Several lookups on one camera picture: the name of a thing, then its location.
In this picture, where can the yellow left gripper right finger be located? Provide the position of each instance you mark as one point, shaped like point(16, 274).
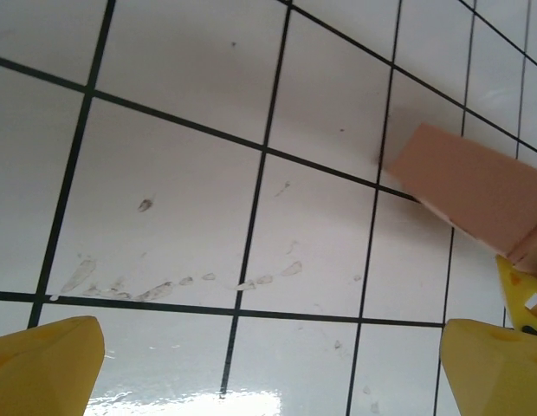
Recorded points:
point(498, 372)

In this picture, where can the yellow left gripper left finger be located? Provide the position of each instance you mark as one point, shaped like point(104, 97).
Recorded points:
point(43, 368)

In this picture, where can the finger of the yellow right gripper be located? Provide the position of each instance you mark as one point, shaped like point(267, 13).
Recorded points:
point(515, 286)

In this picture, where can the pink cloth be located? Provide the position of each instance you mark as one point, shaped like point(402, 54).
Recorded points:
point(467, 186)

